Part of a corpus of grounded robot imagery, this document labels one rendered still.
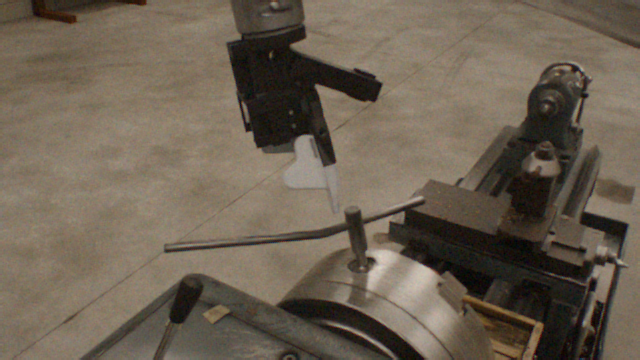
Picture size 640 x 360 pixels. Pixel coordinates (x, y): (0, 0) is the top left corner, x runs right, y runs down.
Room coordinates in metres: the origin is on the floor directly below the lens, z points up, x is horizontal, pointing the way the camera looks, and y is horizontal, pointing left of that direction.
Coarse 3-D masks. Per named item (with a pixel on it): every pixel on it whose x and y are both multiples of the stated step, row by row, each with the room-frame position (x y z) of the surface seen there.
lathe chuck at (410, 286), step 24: (336, 264) 0.60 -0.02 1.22; (384, 264) 0.58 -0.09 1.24; (408, 264) 0.58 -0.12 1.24; (384, 288) 0.53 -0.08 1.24; (408, 288) 0.54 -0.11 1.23; (432, 288) 0.54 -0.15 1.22; (408, 312) 0.50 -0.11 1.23; (432, 312) 0.51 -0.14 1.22; (456, 312) 0.52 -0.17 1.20; (456, 336) 0.49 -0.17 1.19; (480, 336) 0.52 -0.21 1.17
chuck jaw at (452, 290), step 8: (448, 272) 0.60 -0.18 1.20; (448, 280) 0.59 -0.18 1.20; (456, 280) 0.59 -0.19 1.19; (440, 288) 0.56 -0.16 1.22; (448, 288) 0.56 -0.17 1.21; (456, 288) 0.58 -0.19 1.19; (464, 288) 0.59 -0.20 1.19; (448, 296) 0.55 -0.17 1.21; (456, 296) 0.55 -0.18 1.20; (456, 304) 0.54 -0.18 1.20
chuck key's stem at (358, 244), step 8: (352, 208) 0.59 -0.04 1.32; (360, 208) 0.59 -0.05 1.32; (352, 216) 0.58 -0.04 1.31; (360, 216) 0.58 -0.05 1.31; (352, 224) 0.58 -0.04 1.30; (360, 224) 0.58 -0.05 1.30; (352, 232) 0.58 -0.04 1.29; (360, 232) 0.58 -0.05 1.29; (352, 240) 0.58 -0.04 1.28; (360, 240) 0.58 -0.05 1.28; (352, 248) 0.58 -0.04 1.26; (360, 248) 0.57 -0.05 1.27; (360, 256) 0.58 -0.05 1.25; (360, 264) 0.58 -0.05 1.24
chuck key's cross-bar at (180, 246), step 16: (384, 208) 0.60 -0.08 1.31; (400, 208) 0.60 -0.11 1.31; (336, 224) 0.58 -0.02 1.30; (192, 240) 0.53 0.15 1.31; (208, 240) 0.53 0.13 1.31; (224, 240) 0.53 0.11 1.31; (240, 240) 0.54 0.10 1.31; (256, 240) 0.54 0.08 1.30; (272, 240) 0.55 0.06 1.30; (288, 240) 0.55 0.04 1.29
